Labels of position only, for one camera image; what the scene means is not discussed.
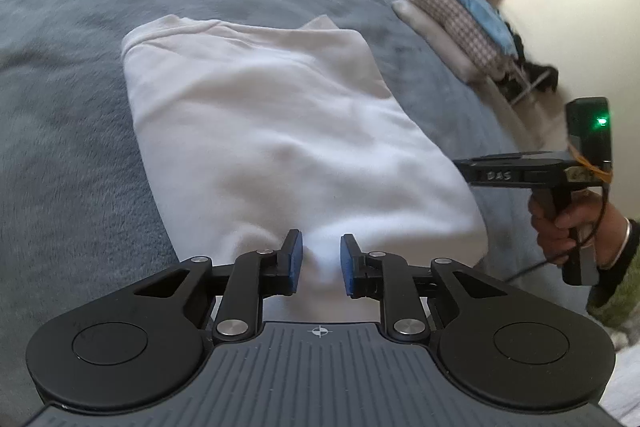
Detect dark clothes on floor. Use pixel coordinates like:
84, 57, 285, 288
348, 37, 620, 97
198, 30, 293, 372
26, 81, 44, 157
496, 25, 559, 104

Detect person right hand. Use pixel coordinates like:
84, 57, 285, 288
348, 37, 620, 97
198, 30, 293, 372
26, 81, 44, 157
528, 192, 630, 269

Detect green white fleece sleeve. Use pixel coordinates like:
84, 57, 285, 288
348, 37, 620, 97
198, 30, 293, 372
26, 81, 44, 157
587, 220, 639, 343

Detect grey bed blanket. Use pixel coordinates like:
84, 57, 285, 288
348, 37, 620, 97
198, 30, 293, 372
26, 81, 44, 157
0, 0, 591, 427

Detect white green fleece robe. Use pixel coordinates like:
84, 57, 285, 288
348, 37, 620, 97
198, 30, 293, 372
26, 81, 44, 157
600, 329, 640, 426

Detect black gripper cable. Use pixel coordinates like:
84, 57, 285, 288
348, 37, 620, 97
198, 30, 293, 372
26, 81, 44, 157
504, 183, 612, 283

